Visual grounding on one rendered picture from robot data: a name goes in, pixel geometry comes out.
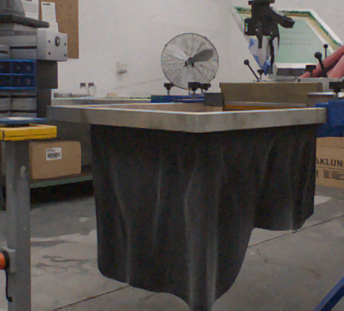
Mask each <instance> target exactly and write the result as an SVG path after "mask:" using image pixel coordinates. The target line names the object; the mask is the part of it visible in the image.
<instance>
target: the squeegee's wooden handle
mask: <svg viewBox="0 0 344 311"><path fill-rule="evenodd" d="M220 91H221V92H222V94H224V104H225V101H233V102H259V103H285V104H308V103H309V96H308V93H309V92H312V93H322V92H323V84H322V82H221V83H220Z"/></svg>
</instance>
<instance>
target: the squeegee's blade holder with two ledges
mask: <svg viewBox="0 0 344 311"><path fill-rule="evenodd" d="M225 104H229V105H251V106H274V107H295V108H308V107H309V104H285V103H259V102H233V101H225Z"/></svg>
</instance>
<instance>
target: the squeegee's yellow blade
mask: <svg viewBox="0 0 344 311"><path fill-rule="evenodd" d="M222 108H232V109H250V110H269V109H287V108H295V107H274V106H251V105H229V104H226V107H222Z"/></svg>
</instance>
